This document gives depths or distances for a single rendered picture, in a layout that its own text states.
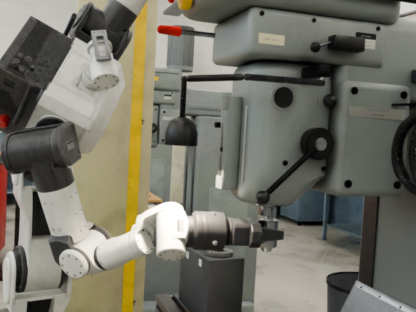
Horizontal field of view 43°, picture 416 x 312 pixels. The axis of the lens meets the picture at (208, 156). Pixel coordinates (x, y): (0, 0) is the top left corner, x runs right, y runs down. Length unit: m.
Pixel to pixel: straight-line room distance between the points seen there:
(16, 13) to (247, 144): 9.28
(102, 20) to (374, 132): 0.79
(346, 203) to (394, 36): 7.38
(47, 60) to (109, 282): 1.82
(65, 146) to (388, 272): 0.89
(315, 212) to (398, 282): 7.25
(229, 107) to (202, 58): 9.52
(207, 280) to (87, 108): 0.62
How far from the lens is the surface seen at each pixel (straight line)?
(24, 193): 1.65
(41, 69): 1.37
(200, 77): 1.12
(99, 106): 1.36
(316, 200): 8.68
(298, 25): 1.16
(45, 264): 1.70
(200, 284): 1.65
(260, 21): 1.12
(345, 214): 8.64
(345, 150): 1.20
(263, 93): 1.15
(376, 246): 1.54
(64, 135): 1.26
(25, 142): 1.28
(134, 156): 2.90
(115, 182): 2.90
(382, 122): 1.25
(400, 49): 1.30
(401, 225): 1.46
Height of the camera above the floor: 1.48
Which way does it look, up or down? 3 degrees down
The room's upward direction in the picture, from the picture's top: 3 degrees clockwise
